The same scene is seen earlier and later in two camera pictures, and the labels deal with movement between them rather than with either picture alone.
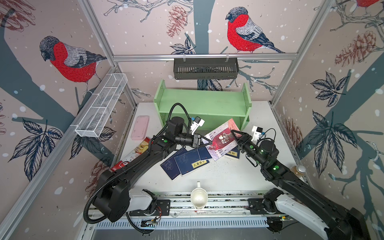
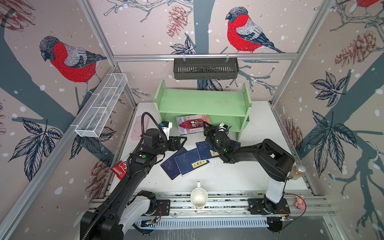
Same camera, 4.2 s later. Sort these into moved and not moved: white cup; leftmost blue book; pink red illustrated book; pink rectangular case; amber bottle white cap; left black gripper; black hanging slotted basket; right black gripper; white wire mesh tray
Moved: right black gripper; left black gripper; pink red illustrated book
Not moved: white cup; pink rectangular case; black hanging slotted basket; white wire mesh tray; amber bottle white cap; leftmost blue book
